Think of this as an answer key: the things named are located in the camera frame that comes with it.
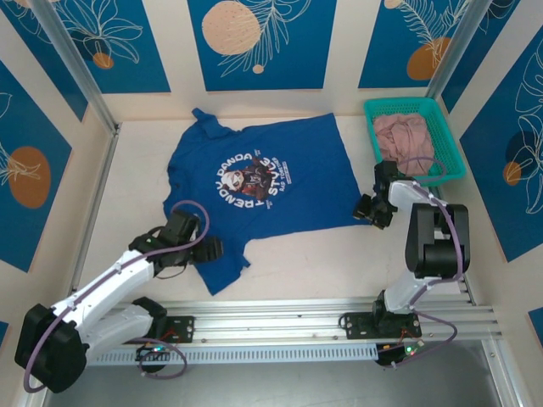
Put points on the blue printed t-shirt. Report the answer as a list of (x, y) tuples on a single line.
[(309, 178)]

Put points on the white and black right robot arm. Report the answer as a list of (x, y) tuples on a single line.
[(403, 292)]

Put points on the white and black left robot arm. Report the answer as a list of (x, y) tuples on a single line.
[(106, 284)]

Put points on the crumpled pink cloth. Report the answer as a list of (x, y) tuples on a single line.
[(403, 135)]

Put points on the teal plastic mesh basket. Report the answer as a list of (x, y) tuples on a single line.
[(445, 140)]

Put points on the small circuit board with LEDs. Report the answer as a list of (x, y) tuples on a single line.
[(394, 354), (155, 351)]

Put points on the blue poster with white flower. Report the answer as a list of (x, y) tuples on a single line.
[(140, 72)]

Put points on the blue poster with beige circle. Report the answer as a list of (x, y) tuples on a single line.
[(297, 63)]

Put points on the blue poster with fern leaf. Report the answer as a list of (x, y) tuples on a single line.
[(377, 38)]

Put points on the blue poster with orange circle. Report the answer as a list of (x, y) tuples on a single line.
[(29, 127)]

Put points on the grey metal sheet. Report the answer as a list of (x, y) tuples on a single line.
[(271, 390)]

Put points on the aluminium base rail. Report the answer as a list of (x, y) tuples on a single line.
[(271, 322)]

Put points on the aluminium corner post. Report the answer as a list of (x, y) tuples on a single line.
[(456, 42), (80, 63)]

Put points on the blue floral wall poster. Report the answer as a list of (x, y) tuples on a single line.
[(51, 59), (483, 34)]

